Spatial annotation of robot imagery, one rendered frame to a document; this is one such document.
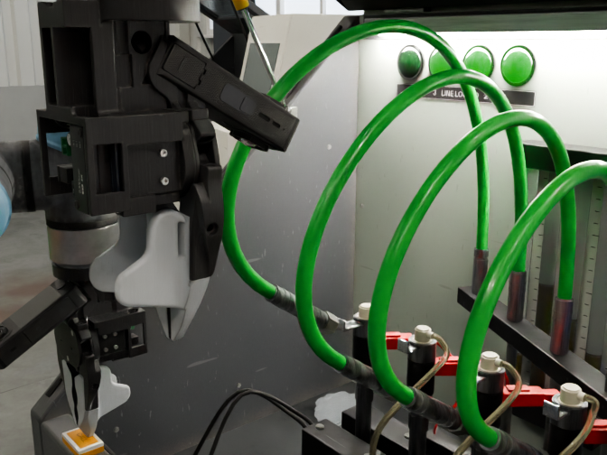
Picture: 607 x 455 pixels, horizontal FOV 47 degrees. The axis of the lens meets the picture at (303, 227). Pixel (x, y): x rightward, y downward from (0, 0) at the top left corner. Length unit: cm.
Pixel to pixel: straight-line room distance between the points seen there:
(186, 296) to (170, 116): 11
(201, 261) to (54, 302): 38
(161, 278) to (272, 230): 63
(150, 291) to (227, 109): 12
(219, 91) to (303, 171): 65
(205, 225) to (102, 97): 9
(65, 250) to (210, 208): 38
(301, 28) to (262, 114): 321
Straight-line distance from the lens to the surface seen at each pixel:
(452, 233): 103
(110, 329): 81
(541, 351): 78
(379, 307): 52
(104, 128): 38
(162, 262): 43
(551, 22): 89
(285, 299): 67
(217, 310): 103
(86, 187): 40
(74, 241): 77
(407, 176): 107
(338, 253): 116
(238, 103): 44
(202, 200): 41
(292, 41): 363
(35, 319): 79
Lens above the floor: 141
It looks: 15 degrees down
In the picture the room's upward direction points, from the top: straight up
